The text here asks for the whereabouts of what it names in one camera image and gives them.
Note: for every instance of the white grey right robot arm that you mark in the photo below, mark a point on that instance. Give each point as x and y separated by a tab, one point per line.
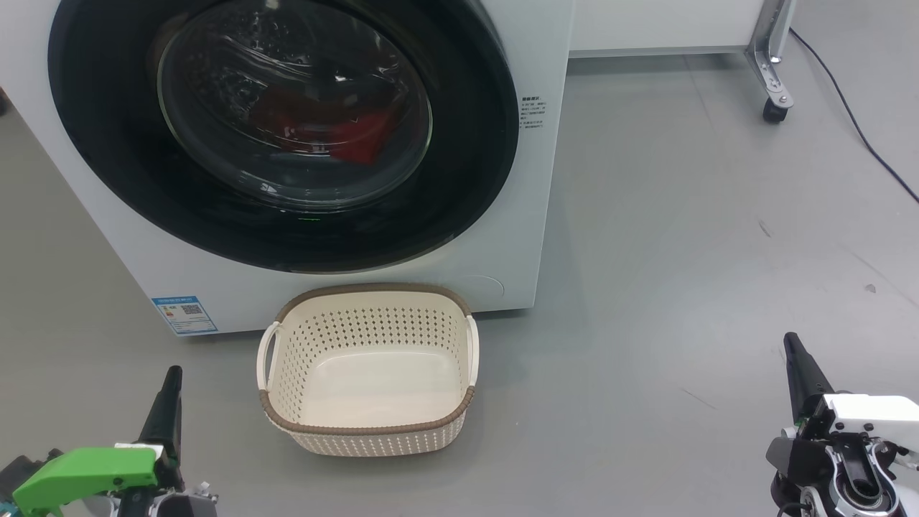
811	463

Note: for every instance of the metal frame leg with caster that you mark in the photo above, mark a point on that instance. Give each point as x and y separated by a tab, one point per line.
770	64

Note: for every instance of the blue energy label sticker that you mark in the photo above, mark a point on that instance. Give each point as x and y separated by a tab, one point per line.
184	316

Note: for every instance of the white front-load washing machine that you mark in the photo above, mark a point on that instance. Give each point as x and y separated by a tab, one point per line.
86	215

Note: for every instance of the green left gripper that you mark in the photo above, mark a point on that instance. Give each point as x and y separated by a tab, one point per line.
86	470

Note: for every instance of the cream perforated laundry basket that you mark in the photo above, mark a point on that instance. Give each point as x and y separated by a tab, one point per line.
373	380

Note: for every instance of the black round glass washer door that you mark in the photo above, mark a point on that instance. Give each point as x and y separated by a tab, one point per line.
108	122

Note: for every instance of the red sports jersey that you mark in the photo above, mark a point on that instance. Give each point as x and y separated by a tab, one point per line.
352	136

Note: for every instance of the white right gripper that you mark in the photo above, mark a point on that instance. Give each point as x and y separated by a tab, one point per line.
876	416

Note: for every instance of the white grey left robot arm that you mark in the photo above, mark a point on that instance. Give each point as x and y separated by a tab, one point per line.
179	504

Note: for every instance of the white cabinet panel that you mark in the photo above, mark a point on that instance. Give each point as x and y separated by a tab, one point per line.
660	25

